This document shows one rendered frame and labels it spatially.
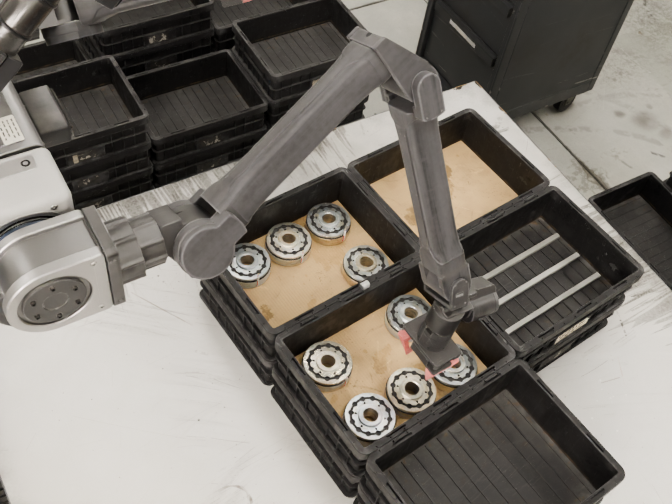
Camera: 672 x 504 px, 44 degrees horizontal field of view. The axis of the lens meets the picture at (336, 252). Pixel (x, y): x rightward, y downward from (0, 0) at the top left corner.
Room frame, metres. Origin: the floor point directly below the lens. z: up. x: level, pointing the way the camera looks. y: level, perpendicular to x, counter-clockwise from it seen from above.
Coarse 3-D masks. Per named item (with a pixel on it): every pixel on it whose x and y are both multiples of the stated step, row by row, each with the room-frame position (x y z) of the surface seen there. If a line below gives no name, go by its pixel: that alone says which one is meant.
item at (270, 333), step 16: (320, 176) 1.30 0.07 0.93; (352, 176) 1.32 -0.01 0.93; (288, 192) 1.24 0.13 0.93; (368, 192) 1.28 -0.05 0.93; (416, 256) 1.12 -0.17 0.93; (224, 272) 0.99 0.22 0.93; (384, 272) 1.07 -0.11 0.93; (240, 288) 0.96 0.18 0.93; (352, 288) 1.01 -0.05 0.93; (320, 304) 0.96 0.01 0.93; (256, 320) 0.89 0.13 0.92; (272, 336) 0.87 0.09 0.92
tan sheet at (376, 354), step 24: (384, 312) 1.03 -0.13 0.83; (336, 336) 0.95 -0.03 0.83; (360, 336) 0.96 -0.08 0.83; (384, 336) 0.97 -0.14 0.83; (456, 336) 1.01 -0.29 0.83; (360, 360) 0.90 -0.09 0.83; (384, 360) 0.91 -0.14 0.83; (408, 360) 0.92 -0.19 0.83; (480, 360) 0.96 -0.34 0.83; (360, 384) 0.85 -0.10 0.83; (384, 384) 0.86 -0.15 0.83; (336, 408) 0.78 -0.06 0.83
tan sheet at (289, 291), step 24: (264, 240) 1.17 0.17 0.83; (312, 240) 1.19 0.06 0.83; (360, 240) 1.22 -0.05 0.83; (312, 264) 1.13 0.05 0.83; (336, 264) 1.14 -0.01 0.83; (264, 288) 1.04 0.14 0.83; (288, 288) 1.05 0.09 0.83; (312, 288) 1.06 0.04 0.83; (336, 288) 1.07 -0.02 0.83; (264, 312) 0.98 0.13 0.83; (288, 312) 0.99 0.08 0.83
